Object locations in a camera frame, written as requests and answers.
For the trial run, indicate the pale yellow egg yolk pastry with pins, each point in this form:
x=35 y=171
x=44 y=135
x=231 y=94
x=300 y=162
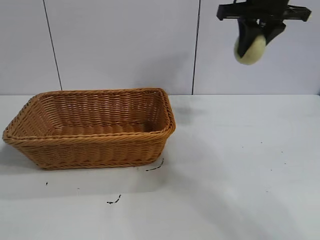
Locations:
x=253 y=57

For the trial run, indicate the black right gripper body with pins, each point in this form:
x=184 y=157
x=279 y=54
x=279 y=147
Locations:
x=265 y=11

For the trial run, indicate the brown woven wicker basket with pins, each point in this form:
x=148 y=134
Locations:
x=95 y=147

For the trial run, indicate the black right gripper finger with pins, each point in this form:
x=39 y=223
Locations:
x=272 y=31
x=246 y=37

